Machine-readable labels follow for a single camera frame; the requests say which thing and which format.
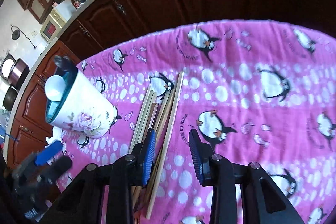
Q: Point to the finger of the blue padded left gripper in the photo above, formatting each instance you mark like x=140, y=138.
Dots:
x=57, y=169
x=48, y=153

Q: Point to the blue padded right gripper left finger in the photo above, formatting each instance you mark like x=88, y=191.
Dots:
x=147, y=155

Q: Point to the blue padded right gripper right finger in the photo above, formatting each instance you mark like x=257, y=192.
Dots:
x=201, y=154

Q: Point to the tan wooden chopstick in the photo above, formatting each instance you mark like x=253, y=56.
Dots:
x=158, y=127

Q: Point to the pale wooden chopstick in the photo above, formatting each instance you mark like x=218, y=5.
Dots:
x=151, y=98

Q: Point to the light bamboo chopstick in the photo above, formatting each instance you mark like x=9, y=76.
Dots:
x=141, y=115

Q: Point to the white floral utensil holder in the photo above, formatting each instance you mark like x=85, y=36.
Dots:
x=83, y=109

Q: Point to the light wooden chopstick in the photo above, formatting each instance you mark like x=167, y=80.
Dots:
x=151, y=195

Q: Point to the white ceramic spoon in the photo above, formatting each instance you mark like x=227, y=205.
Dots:
x=55, y=87

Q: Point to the black pot on counter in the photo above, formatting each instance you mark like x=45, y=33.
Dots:
x=9, y=98

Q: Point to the pink penguin blanket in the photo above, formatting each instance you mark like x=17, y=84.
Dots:
x=294, y=144

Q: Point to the silver rice cooker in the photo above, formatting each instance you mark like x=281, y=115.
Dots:
x=14, y=71

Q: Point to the cream microwave oven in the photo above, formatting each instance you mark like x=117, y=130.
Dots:
x=52, y=25

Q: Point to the dark sauce bottle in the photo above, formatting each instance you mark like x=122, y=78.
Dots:
x=75, y=3

